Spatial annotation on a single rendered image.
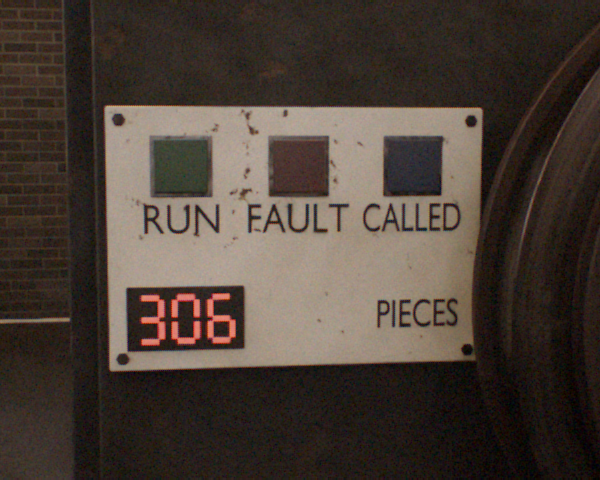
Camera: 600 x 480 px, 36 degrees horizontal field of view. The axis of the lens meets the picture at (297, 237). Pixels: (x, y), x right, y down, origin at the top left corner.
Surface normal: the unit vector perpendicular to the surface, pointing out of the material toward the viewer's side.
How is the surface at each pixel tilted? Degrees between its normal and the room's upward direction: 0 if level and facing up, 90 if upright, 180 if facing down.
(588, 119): 90
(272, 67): 90
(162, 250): 90
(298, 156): 90
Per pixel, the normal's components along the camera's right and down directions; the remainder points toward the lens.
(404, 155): 0.12, 0.10
